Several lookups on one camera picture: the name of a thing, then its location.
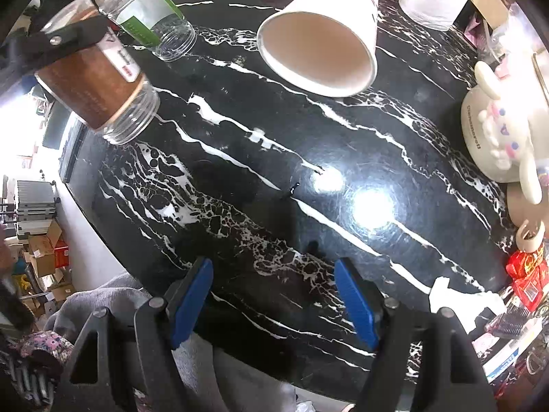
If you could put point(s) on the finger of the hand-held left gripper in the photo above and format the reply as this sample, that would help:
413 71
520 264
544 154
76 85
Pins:
68 43

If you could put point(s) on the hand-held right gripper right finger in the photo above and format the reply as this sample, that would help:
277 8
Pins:
355 304

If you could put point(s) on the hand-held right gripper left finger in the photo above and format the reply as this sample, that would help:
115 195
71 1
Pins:
192 302

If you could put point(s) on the brown label glass jar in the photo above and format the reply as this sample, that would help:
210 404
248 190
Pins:
92 90

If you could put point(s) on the white paper cup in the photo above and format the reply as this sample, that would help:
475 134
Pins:
319 47

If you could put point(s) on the green label glass jar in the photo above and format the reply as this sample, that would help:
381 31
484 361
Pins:
150 21

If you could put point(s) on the white paper scrap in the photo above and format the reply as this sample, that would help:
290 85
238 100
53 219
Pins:
454 298

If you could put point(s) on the black comb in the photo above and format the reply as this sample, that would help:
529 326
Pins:
510 319

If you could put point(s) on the open cardboard box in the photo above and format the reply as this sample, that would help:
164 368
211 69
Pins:
43 251

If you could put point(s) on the floral fabric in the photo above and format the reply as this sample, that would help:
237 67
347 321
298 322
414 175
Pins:
38 349

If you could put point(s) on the blue white box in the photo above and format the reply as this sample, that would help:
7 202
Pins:
512 354

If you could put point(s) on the silver suitcase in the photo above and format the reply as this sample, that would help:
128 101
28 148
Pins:
36 206

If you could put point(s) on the red snack packet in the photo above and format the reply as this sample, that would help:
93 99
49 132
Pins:
529 277

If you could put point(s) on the beige tape roll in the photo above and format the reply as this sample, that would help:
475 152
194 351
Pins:
524 238

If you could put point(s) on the white bunny plush bowl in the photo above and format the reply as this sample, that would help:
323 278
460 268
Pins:
493 137

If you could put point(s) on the brown cardboard box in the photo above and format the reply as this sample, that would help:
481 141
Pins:
493 4

